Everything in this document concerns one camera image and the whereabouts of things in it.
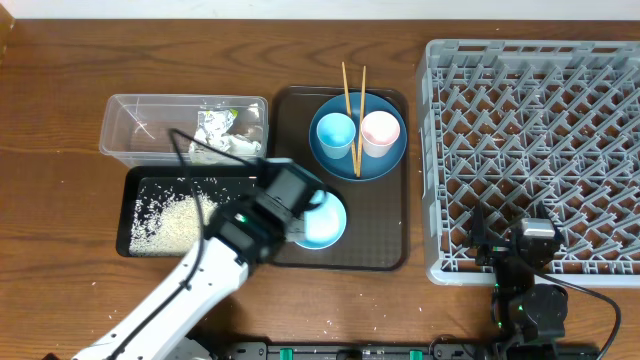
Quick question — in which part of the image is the light blue rice bowl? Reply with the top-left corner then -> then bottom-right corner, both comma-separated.
290,190 -> 347,250

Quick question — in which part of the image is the white tissue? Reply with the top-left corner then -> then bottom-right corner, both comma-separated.
222,103 -> 264,156

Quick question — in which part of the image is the light blue cup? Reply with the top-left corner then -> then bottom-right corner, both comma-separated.
316,113 -> 356,159

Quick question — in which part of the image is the green snack wrapper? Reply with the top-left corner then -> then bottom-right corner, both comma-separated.
189,109 -> 238,164

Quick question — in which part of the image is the pink cup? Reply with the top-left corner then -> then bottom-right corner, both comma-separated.
361,111 -> 400,158

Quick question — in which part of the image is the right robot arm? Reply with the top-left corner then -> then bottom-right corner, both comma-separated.
464,204 -> 568,359

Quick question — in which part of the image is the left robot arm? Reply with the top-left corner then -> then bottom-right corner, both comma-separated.
76,159 -> 327,359

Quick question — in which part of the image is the grey dishwasher rack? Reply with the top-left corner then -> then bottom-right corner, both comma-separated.
416,39 -> 639,288

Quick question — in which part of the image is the left wooden chopstick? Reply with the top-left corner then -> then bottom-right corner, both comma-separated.
341,61 -> 358,175

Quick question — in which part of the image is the wooden chopstick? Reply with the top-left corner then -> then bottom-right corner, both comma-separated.
356,65 -> 367,178
341,61 -> 358,175

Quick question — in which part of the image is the dark blue plate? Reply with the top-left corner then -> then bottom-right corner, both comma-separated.
309,91 -> 407,181

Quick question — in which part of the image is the brown serving tray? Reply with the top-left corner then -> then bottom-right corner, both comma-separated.
268,86 -> 409,271

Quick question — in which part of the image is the spilled white rice pile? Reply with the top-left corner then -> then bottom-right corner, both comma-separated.
130,183 -> 222,257

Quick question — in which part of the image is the black plastic tray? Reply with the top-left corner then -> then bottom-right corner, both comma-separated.
116,165 -> 256,257

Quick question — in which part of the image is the right wooden chopstick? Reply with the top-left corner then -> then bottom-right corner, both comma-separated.
356,65 -> 367,178

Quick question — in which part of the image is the clear plastic bin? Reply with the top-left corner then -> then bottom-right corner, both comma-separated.
100,94 -> 268,167

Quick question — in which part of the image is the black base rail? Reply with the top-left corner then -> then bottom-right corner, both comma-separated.
219,341 -> 601,360

